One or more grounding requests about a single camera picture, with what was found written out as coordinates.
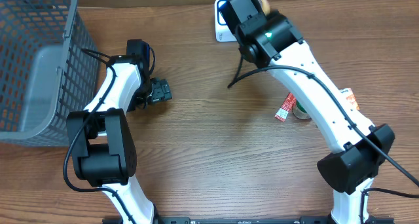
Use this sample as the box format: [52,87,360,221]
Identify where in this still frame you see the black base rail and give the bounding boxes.
[102,216,395,224]

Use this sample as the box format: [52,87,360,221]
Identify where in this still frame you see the green lid jar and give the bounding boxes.
[292,101,311,120]

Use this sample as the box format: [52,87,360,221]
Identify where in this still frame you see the grey plastic basket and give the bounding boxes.
[1,0,100,147]

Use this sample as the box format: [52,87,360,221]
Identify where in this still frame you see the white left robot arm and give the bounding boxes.
[63,50,172,223]

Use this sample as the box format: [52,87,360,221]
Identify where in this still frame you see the white barcode scanner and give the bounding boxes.
[214,0,236,43]

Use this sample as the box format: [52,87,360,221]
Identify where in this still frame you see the orange tissue pack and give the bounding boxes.
[340,88,359,110]

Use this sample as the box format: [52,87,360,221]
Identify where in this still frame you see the red stick sachet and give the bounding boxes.
[274,93,296,122]

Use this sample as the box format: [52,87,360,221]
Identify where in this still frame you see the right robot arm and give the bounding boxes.
[227,11,395,223]

